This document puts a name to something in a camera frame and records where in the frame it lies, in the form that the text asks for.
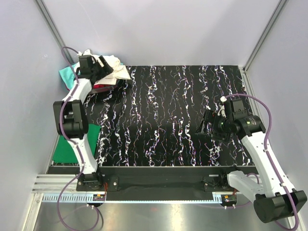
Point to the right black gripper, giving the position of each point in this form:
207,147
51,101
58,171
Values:
212,117

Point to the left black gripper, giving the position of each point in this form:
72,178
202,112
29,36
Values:
108,69

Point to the white printed t-shirt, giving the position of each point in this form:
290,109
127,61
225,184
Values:
111,59

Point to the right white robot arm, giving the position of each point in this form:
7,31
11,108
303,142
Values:
276,197

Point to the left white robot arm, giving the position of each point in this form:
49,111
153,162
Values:
71,120

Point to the red t-shirt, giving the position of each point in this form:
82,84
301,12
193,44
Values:
103,86

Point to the dark laundry basket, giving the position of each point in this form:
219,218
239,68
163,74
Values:
94,91

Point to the teal t-shirt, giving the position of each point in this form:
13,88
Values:
68,77

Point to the black marble table mat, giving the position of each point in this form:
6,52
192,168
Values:
151,119

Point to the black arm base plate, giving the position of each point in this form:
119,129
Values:
164,183

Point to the aluminium frame rail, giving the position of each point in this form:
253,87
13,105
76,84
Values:
47,183

